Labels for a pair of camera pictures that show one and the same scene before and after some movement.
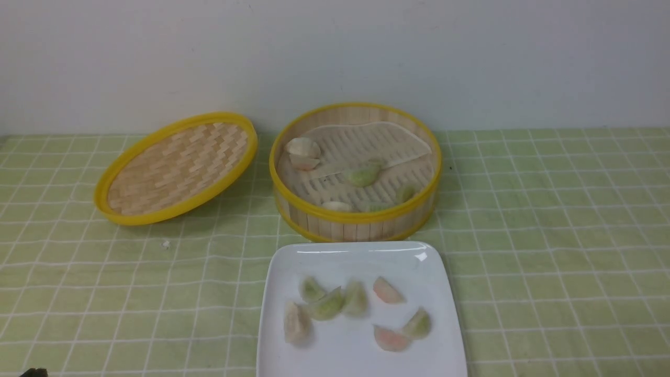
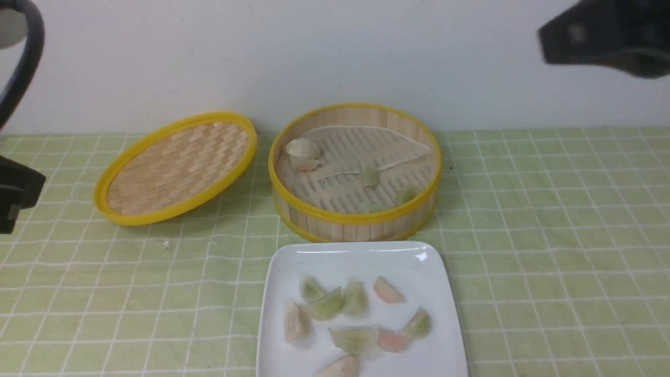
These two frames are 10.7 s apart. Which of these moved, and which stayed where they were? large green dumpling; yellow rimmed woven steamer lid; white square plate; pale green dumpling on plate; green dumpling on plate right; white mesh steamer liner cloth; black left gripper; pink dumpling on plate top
Moved: black left gripper; large green dumpling
Stayed: pink dumpling on plate top; yellow rimmed woven steamer lid; pale green dumpling on plate; white mesh steamer liner cloth; white square plate; green dumpling on plate right
